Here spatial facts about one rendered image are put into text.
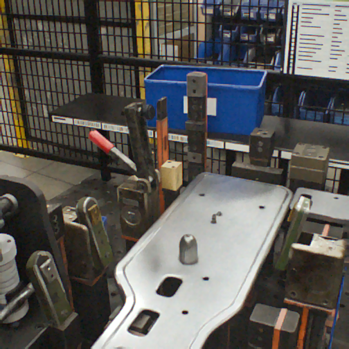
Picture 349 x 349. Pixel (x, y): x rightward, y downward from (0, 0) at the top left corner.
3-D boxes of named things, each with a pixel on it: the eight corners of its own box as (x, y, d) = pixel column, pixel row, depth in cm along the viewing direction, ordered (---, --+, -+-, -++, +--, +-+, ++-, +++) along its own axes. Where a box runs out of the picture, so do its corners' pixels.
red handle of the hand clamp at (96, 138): (148, 183, 92) (86, 132, 93) (143, 191, 93) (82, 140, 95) (158, 174, 96) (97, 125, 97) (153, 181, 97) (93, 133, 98)
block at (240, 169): (271, 277, 123) (280, 174, 109) (227, 266, 128) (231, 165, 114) (273, 270, 126) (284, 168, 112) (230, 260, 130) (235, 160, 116)
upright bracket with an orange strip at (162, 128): (167, 293, 118) (160, 100, 96) (162, 292, 119) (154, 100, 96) (172, 287, 121) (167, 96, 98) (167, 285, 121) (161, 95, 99)
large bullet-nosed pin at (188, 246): (193, 273, 81) (193, 241, 78) (176, 269, 82) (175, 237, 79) (200, 262, 83) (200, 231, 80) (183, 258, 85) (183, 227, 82)
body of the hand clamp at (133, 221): (152, 327, 108) (145, 192, 92) (126, 318, 111) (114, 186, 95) (163, 310, 113) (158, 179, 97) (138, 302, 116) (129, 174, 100)
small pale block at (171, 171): (178, 305, 115) (175, 169, 98) (165, 300, 116) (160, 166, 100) (183, 296, 118) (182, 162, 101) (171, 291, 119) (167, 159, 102)
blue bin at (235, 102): (257, 136, 122) (260, 87, 116) (144, 126, 130) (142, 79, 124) (264, 115, 136) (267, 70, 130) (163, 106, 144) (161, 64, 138)
